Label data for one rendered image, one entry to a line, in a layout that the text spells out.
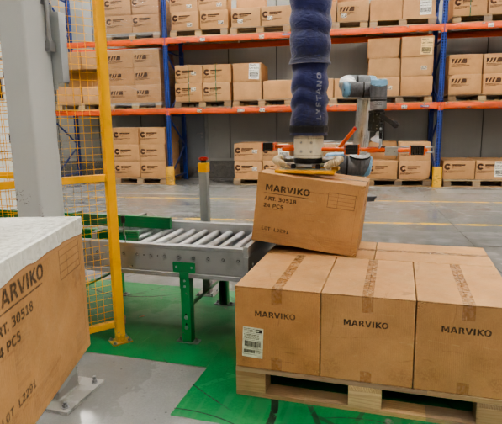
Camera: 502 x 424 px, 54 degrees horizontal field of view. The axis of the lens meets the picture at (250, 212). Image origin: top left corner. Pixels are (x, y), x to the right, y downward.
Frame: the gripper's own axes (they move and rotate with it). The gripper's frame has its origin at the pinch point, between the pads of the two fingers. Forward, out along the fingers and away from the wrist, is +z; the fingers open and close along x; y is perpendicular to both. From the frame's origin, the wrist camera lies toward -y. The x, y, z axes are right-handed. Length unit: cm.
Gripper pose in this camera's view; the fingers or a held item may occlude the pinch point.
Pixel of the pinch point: (381, 145)
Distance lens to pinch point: 288.5
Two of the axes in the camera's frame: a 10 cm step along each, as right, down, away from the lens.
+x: -2.9, 1.7, -9.4
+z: 0.2, 9.8, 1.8
